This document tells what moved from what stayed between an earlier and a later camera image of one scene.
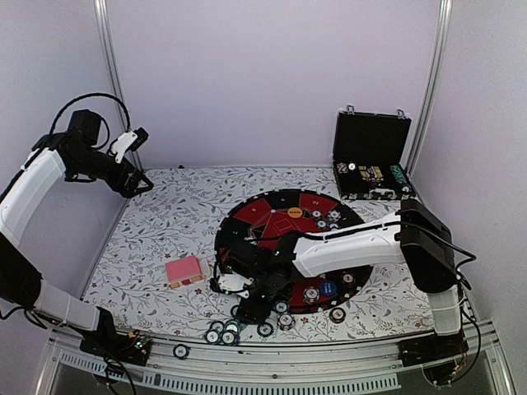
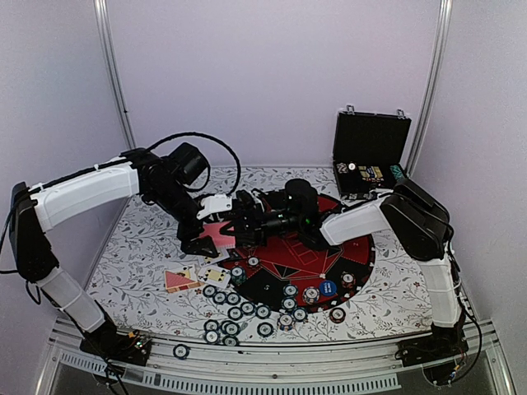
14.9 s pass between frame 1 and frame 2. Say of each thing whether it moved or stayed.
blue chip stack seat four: stayed
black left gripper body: moved
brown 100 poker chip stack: stayed
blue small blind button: stayed
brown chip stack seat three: stayed
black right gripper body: moved
